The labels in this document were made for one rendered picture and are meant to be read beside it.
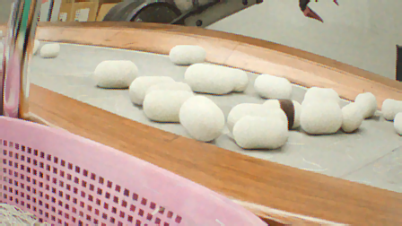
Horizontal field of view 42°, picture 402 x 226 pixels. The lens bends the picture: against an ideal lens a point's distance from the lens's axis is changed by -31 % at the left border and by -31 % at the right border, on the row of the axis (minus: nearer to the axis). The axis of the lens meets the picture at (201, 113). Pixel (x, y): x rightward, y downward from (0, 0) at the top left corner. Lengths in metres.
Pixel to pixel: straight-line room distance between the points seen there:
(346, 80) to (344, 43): 2.22
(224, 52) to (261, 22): 2.46
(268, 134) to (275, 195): 0.16
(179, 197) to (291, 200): 0.04
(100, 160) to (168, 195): 0.04
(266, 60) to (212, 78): 0.15
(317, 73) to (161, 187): 0.42
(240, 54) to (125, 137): 0.42
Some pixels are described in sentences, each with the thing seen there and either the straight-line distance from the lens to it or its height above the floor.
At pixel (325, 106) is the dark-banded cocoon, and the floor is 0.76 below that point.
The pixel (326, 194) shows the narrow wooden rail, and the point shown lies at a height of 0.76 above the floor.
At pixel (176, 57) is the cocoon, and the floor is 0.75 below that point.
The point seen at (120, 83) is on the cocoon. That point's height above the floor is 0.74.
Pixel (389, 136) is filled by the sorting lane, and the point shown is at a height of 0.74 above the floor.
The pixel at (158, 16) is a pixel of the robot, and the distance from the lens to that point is 1.15.
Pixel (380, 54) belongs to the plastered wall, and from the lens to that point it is 2.69.
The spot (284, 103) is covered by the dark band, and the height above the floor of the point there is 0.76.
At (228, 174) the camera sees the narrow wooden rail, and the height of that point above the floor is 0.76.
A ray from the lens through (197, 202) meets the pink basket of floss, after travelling 0.20.
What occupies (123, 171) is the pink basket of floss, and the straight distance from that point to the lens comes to 0.23.
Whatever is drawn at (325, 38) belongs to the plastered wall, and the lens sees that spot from 2.90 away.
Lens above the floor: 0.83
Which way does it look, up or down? 11 degrees down
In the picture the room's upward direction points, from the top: 5 degrees clockwise
